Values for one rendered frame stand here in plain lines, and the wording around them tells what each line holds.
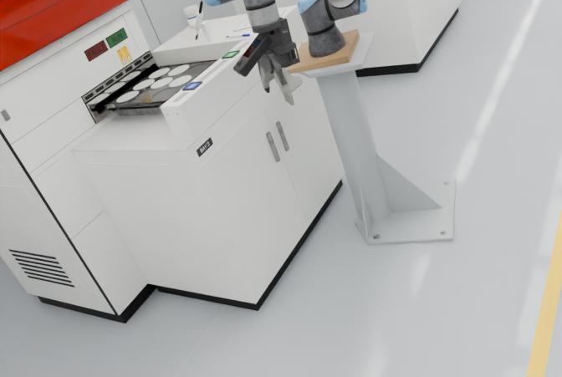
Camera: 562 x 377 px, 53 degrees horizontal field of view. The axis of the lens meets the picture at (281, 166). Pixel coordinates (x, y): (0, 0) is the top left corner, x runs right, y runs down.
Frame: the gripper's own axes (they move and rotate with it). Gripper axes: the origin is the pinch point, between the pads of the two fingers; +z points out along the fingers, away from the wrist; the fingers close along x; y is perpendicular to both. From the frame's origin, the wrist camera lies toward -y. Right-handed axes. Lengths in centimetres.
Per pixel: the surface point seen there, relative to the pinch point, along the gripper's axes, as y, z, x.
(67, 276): -78, 80, 106
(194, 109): -10, 13, 55
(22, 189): -76, 32, 98
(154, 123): -21, 23, 86
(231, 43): 22, 6, 94
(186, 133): -16, 19, 53
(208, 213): -19, 50, 51
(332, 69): 44, 18, 53
